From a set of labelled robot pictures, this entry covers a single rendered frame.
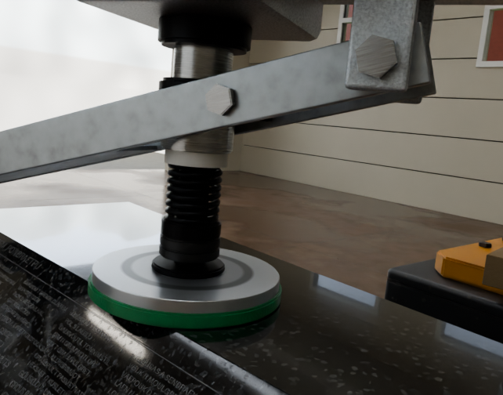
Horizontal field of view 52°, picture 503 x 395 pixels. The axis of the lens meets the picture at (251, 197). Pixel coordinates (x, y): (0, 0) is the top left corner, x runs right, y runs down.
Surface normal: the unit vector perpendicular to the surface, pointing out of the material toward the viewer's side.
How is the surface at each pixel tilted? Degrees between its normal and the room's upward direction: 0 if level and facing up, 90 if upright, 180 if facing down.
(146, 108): 90
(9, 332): 45
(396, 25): 90
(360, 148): 90
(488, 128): 90
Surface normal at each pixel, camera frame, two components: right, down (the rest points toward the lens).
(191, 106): -0.37, 0.11
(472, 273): -0.75, 0.04
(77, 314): -0.43, -0.66
